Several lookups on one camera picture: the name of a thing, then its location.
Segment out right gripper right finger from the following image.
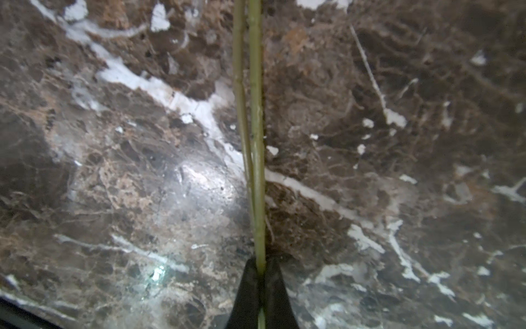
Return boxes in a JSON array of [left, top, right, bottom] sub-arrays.
[[264, 259, 299, 329]]

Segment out pink rose bouquet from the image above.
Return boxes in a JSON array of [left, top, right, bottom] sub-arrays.
[[232, 0, 267, 329]]

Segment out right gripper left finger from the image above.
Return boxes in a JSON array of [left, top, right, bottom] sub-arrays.
[[225, 258, 262, 329]]

